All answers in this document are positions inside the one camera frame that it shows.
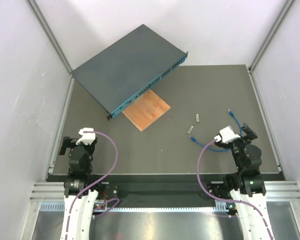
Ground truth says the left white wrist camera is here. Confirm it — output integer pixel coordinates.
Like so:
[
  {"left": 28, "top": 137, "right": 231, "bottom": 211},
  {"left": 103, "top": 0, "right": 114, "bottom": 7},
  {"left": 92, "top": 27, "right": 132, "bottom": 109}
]
[{"left": 75, "top": 127, "right": 96, "bottom": 146}]

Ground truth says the blue-grey network switch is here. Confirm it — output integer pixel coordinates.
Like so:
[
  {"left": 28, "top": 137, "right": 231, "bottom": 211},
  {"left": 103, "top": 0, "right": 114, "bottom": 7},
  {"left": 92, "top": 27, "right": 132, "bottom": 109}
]
[{"left": 71, "top": 24, "right": 188, "bottom": 120}]

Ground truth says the purple cable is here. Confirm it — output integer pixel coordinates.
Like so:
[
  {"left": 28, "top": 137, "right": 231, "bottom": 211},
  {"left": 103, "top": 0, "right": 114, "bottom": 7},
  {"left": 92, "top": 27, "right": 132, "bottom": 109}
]
[
  {"left": 64, "top": 129, "right": 120, "bottom": 240},
  {"left": 196, "top": 139, "right": 275, "bottom": 240}
]

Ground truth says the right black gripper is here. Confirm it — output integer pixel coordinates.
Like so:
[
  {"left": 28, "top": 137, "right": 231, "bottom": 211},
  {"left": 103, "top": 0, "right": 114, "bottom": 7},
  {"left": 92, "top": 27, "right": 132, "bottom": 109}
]
[{"left": 214, "top": 121, "right": 257, "bottom": 170}]

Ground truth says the blue ethernet cable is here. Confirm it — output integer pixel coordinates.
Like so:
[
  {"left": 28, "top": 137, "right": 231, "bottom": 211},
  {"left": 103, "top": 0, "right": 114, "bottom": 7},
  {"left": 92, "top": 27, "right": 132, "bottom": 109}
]
[{"left": 188, "top": 108, "right": 251, "bottom": 153}]

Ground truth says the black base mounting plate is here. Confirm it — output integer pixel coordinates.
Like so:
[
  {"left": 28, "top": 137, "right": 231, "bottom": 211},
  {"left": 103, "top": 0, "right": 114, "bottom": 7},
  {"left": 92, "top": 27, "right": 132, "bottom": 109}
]
[{"left": 46, "top": 173, "right": 286, "bottom": 208}]

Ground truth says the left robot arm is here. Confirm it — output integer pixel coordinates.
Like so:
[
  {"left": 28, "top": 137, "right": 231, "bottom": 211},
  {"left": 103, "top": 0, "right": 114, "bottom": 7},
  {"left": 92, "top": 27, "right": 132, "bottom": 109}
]
[{"left": 58, "top": 136, "right": 104, "bottom": 240}]

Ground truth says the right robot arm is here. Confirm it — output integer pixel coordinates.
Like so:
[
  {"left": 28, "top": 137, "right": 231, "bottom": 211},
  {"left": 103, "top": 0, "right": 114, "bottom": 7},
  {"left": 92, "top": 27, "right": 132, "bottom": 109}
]
[{"left": 219, "top": 124, "right": 274, "bottom": 240}]

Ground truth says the perforated cable duct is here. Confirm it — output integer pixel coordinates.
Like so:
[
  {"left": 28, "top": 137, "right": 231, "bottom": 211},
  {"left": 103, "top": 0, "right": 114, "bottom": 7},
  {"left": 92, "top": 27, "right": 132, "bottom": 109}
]
[{"left": 40, "top": 202, "right": 229, "bottom": 213}]

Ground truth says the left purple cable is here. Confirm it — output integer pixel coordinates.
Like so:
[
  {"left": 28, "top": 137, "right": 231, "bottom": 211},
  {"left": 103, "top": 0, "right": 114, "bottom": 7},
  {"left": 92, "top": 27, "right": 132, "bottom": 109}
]
[{"left": 64, "top": 129, "right": 120, "bottom": 240}]

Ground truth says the wooden board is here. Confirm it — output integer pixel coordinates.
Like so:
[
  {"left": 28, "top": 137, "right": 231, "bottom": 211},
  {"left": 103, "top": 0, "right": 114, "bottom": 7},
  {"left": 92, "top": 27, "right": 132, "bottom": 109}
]
[{"left": 122, "top": 90, "right": 171, "bottom": 132}]

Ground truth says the grey table mat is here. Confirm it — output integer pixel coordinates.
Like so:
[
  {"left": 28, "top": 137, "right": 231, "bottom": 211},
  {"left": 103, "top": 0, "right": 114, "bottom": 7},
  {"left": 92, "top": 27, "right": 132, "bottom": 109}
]
[{"left": 62, "top": 65, "right": 279, "bottom": 175}]

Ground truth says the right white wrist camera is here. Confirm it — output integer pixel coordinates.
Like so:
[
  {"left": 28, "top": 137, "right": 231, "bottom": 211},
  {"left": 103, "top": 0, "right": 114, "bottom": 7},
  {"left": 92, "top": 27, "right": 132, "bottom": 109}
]
[{"left": 214, "top": 125, "right": 241, "bottom": 144}]

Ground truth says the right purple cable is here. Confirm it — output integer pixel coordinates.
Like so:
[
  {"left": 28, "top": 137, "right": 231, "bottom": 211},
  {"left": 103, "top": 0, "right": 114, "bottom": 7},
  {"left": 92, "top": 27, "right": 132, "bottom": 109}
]
[{"left": 196, "top": 139, "right": 275, "bottom": 240}]

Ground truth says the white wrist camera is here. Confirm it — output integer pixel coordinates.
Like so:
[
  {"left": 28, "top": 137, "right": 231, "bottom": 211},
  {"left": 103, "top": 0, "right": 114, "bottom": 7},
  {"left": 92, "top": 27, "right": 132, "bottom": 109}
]
[
  {"left": 214, "top": 125, "right": 241, "bottom": 144},
  {"left": 75, "top": 127, "right": 96, "bottom": 146}
]

